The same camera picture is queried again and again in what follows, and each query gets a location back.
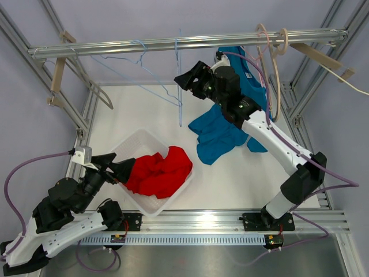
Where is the aluminium front rail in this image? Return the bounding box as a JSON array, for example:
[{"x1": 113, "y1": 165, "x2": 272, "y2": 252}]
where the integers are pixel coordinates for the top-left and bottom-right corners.
[{"x1": 140, "y1": 209, "x2": 350, "y2": 234}]

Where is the wooden hanger left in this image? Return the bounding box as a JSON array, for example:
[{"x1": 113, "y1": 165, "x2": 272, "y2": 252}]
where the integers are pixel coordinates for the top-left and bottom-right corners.
[{"x1": 47, "y1": 29, "x2": 114, "y2": 110}]

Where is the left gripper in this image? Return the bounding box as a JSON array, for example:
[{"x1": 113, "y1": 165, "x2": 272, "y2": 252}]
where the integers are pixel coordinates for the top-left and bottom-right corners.
[{"x1": 76, "y1": 153, "x2": 135, "y2": 213}]

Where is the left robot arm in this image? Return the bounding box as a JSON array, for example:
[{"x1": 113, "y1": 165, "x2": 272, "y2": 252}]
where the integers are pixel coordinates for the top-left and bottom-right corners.
[{"x1": 1, "y1": 148, "x2": 136, "y2": 276}]

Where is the pink wire hanger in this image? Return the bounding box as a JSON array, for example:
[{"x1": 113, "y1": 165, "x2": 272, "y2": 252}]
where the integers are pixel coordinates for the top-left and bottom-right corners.
[{"x1": 241, "y1": 24, "x2": 278, "y2": 88}]

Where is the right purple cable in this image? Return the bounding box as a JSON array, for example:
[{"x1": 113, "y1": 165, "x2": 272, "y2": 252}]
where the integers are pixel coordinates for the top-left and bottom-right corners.
[{"x1": 223, "y1": 51, "x2": 360, "y2": 240}]

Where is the blue t shirt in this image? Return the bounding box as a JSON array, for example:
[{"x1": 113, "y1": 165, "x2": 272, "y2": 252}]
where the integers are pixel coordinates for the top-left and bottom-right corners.
[{"x1": 188, "y1": 47, "x2": 268, "y2": 165}]

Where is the wooden hanger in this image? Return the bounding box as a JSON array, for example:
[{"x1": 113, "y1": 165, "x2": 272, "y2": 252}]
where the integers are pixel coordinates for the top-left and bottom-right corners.
[
  {"x1": 47, "y1": 29, "x2": 114, "y2": 110},
  {"x1": 269, "y1": 28, "x2": 289, "y2": 122},
  {"x1": 289, "y1": 43, "x2": 368, "y2": 96}
]

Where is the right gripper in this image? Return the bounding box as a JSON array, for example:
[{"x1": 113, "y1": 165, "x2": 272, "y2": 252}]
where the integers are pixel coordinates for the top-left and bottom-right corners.
[{"x1": 175, "y1": 61, "x2": 227, "y2": 108}]

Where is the white slotted cable duct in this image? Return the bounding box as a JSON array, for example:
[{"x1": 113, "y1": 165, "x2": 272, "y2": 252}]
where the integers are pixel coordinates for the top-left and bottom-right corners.
[{"x1": 78, "y1": 233, "x2": 266, "y2": 246}]

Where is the white plastic basket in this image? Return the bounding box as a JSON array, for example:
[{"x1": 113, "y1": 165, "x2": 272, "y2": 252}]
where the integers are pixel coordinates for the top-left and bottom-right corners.
[{"x1": 112, "y1": 129, "x2": 195, "y2": 217}]

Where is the red t shirt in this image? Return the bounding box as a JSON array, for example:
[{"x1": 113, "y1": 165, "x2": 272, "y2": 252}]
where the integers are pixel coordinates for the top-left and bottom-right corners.
[{"x1": 124, "y1": 146, "x2": 193, "y2": 199}]

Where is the blue wire hanger with shirt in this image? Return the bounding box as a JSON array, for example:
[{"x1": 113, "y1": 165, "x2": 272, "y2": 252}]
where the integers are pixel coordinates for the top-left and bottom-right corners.
[{"x1": 175, "y1": 28, "x2": 183, "y2": 128}]

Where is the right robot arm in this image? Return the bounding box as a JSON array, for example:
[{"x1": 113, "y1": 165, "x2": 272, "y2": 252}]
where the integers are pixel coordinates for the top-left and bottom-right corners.
[{"x1": 174, "y1": 61, "x2": 327, "y2": 230}]

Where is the wooden hanger far right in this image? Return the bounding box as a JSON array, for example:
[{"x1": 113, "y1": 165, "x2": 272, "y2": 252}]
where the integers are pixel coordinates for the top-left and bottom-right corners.
[{"x1": 289, "y1": 43, "x2": 368, "y2": 96}]

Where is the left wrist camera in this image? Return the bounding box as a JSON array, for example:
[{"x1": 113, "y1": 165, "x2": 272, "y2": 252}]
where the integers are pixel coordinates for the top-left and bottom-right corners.
[{"x1": 71, "y1": 146, "x2": 98, "y2": 170}]

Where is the metal hanging rail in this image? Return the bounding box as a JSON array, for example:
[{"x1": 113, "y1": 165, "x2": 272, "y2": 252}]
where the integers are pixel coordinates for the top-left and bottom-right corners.
[{"x1": 27, "y1": 28, "x2": 348, "y2": 59}]

